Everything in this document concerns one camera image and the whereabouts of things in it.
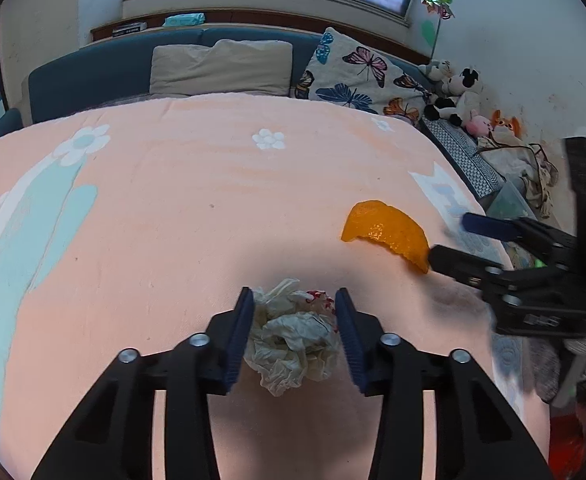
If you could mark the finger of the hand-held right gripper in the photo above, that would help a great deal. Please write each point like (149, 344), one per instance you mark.
(458, 262)
(493, 227)

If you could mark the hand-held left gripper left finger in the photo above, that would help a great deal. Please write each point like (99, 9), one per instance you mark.
(238, 340)

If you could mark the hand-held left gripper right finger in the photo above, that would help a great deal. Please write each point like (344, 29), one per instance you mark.
(348, 340)

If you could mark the white plastic bag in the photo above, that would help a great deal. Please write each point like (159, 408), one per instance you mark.
(293, 340)

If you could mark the orange peel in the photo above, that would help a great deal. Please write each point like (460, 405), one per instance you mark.
(393, 232)

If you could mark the clear plastic storage box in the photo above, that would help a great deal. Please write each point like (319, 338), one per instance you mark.
(510, 202)

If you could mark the orange fox plush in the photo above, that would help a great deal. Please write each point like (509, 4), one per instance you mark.
(505, 125)

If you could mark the pink plush toy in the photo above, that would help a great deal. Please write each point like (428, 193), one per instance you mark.
(478, 125)

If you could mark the black and white cow plush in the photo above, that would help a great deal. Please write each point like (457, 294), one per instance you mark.
(455, 97)

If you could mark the red plastic object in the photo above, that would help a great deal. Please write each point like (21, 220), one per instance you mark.
(568, 440)

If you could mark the peach printed blanket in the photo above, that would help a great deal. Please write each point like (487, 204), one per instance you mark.
(173, 200)

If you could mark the grey white plush toy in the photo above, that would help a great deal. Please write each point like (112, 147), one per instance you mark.
(438, 72)

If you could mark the butterfly print pillow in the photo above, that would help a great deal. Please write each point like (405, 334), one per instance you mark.
(358, 75)

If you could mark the blue sofa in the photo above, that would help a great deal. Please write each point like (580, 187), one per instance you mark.
(98, 80)

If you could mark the wooden window ledge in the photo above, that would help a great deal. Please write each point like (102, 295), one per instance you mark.
(273, 19)

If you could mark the teal tissue pack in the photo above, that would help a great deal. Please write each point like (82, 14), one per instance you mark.
(183, 20)

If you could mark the stack of books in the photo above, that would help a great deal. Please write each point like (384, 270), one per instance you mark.
(129, 28)

